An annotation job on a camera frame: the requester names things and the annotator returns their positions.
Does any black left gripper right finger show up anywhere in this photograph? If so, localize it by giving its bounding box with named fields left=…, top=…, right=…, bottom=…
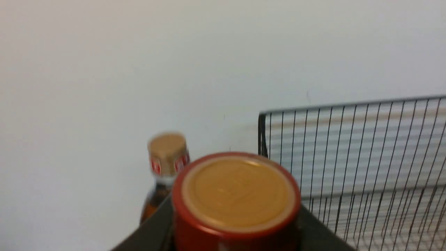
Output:
left=298, top=206, right=355, bottom=251

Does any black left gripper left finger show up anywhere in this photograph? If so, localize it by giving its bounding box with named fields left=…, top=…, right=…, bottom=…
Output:
left=112, top=195, right=174, bottom=251

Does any soy sauce bottle red cap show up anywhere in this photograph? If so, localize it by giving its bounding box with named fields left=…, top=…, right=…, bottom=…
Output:
left=171, top=152, right=301, bottom=251

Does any amber cooking wine bottle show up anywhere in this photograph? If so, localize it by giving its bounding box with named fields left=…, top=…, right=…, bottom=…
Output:
left=139, top=131, right=191, bottom=225

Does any black wire mesh shelf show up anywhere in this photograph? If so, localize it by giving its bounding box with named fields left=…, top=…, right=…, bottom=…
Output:
left=258, top=96, right=446, bottom=251

